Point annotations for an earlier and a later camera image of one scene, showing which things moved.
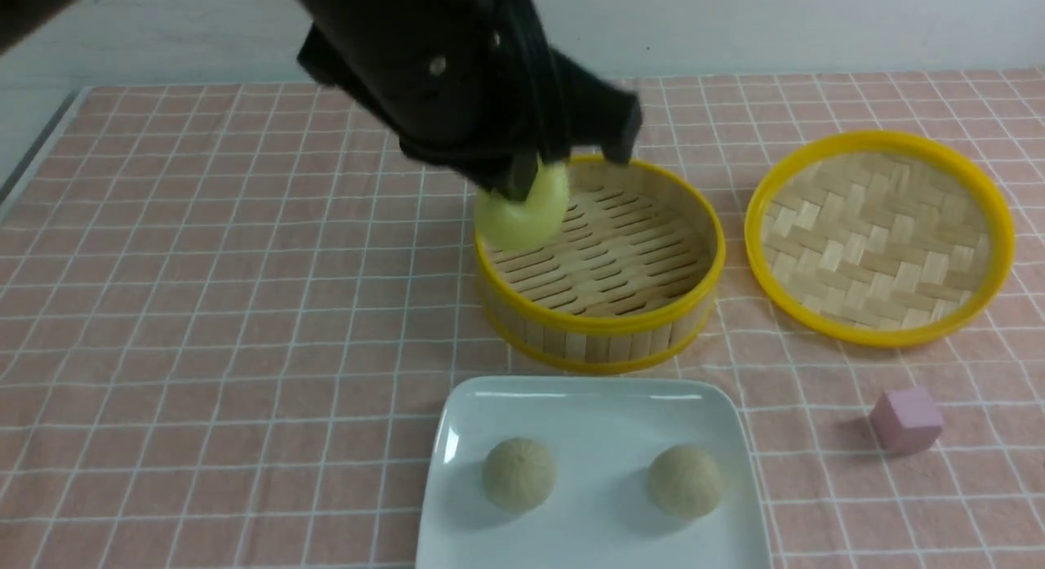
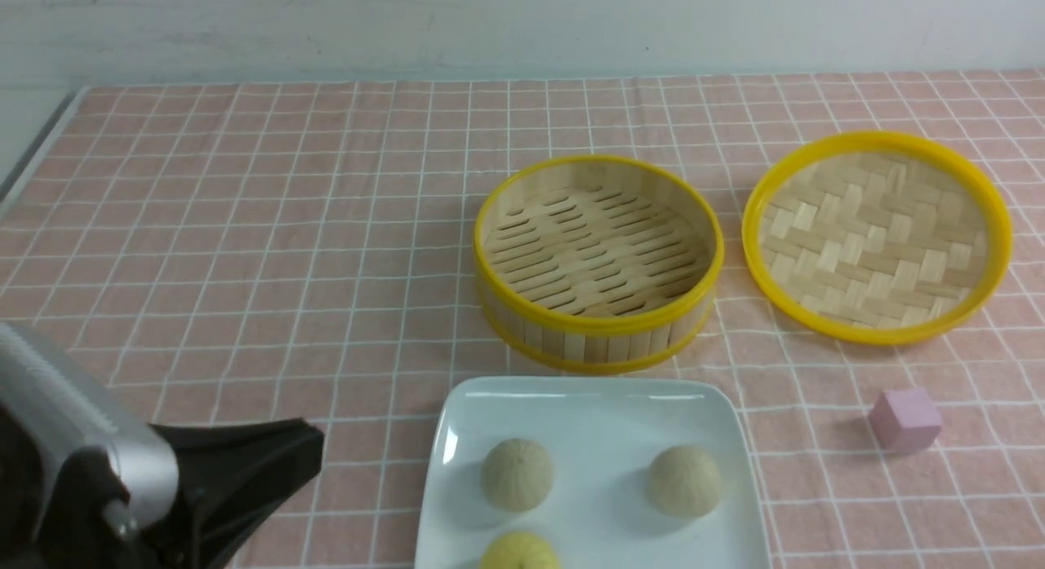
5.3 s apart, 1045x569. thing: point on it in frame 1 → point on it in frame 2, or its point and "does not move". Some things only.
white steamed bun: x=686 y=482 does not move
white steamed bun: x=519 y=474 does not move
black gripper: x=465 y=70 → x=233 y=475
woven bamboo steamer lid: x=877 y=238 does not move
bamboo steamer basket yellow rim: x=634 y=280 does not move
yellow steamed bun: x=511 y=224 → x=519 y=549
